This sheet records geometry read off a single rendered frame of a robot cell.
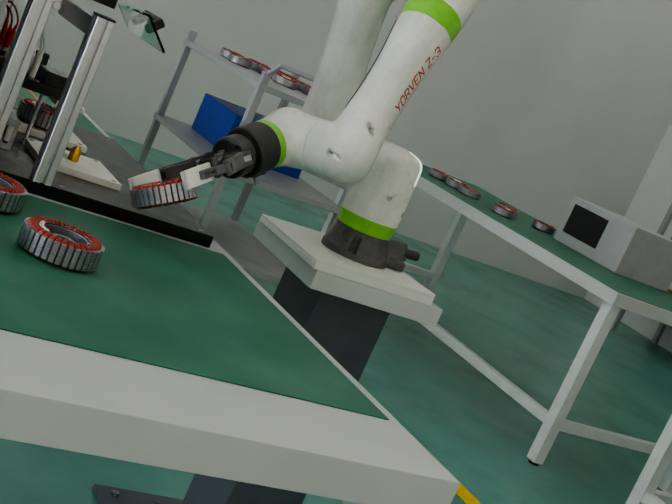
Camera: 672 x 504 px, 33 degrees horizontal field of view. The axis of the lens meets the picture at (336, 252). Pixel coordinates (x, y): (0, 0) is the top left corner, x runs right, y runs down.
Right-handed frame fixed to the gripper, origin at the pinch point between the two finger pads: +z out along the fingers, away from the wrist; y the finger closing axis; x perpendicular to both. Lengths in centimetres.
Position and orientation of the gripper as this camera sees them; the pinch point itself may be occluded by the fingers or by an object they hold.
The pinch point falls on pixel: (164, 181)
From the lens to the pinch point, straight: 186.3
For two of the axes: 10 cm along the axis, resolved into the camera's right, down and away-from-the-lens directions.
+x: -2.1, -9.6, -2.1
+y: -8.1, 0.5, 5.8
